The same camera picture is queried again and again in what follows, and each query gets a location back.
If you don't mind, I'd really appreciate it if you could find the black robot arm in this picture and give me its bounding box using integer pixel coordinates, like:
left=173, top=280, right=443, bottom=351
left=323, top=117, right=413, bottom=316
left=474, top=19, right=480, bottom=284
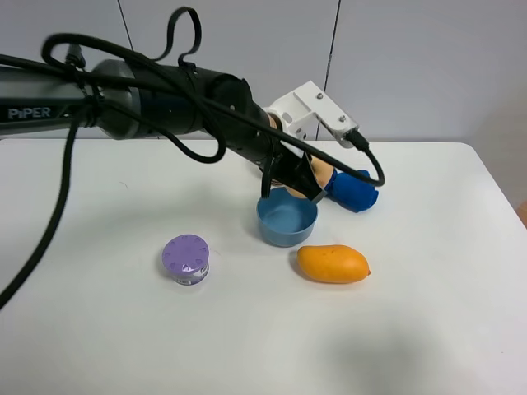
left=1, top=55, right=325, bottom=202

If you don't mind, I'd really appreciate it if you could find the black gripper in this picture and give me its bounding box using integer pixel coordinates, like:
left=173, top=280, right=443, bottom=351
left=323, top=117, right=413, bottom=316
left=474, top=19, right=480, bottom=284
left=222, top=115, right=326, bottom=203

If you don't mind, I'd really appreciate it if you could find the purple lidded round container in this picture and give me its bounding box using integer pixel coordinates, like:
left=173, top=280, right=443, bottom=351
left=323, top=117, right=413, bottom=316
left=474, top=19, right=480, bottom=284
left=161, top=235, right=209, bottom=286

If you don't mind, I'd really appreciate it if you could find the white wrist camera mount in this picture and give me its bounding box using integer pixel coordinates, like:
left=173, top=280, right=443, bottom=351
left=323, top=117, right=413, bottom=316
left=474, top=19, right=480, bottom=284
left=263, top=81, right=359, bottom=148

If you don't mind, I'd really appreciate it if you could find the yellow mango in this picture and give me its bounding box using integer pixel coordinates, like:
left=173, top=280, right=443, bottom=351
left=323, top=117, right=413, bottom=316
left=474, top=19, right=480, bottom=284
left=296, top=244, right=371, bottom=284

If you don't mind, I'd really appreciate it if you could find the black cable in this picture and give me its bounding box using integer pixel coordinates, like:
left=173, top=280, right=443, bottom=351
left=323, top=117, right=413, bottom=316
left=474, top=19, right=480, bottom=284
left=0, top=6, right=387, bottom=309

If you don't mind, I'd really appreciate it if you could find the blue rolled cloth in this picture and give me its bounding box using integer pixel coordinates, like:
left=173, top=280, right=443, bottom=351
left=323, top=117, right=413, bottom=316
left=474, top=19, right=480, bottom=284
left=324, top=170, right=379, bottom=213

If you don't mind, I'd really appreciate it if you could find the beige potato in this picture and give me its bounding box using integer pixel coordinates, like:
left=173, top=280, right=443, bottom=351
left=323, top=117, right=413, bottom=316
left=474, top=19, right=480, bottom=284
left=285, top=157, right=334, bottom=199

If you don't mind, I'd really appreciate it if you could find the blue plastic bowl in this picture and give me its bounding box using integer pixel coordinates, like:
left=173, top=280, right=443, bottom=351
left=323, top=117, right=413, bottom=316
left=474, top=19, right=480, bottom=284
left=256, top=188, right=318, bottom=248

